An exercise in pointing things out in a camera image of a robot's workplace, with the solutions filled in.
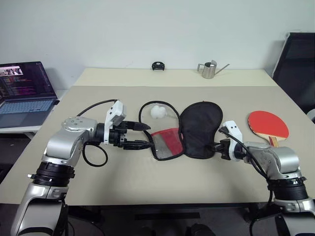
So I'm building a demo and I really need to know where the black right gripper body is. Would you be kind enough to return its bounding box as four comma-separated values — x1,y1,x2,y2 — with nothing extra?
213,139,232,161

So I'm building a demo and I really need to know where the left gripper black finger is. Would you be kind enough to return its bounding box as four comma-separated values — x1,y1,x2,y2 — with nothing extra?
126,120,152,131
122,139,151,151

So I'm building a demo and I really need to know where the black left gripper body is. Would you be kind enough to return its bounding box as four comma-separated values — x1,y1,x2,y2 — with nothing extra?
109,120,131,148

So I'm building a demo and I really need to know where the white fluffy zipper pompom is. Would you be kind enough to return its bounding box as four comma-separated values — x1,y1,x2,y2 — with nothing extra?
150,105,168,119

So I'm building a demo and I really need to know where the black and red paddle case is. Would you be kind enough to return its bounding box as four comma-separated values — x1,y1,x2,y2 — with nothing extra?
138,100,224,162

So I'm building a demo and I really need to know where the red table tennis paddle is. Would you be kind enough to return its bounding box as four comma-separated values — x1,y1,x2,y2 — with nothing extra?
247,110,290,148

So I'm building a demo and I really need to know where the small black clamp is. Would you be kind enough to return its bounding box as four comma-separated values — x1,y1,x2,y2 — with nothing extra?
151,61,166,72

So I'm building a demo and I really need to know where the steel watering can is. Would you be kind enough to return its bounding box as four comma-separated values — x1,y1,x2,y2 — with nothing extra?
196,59,231,80

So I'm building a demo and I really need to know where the dark rounded shape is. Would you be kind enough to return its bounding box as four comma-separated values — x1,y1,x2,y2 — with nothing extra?
186,222,218,236

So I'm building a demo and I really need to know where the black office chair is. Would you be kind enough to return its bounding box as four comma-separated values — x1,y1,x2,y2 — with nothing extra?
271,31,315,115

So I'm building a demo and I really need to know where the open laptop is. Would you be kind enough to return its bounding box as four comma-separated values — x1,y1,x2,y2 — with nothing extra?
0,61,61,129

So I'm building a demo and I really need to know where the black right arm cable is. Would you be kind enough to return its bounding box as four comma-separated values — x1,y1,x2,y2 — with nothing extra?
220,126,275,236

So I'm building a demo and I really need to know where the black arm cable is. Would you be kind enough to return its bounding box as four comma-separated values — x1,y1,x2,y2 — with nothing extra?
76,99,119,167
220,126,275,236

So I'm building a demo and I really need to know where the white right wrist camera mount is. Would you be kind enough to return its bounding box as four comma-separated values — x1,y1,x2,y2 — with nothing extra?
222,120,245,163

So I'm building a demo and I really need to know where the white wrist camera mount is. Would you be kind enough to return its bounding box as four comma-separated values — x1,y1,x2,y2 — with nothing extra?
102,100,128,145
222,120,245,163

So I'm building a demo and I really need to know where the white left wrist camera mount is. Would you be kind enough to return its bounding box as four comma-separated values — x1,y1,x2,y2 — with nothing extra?
102,100,128,145

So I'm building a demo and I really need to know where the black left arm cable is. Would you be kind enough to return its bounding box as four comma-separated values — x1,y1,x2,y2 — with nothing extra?
76,99,119,167

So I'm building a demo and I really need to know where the black table frame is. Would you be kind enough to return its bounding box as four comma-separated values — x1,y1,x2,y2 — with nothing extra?
67,203,271,224

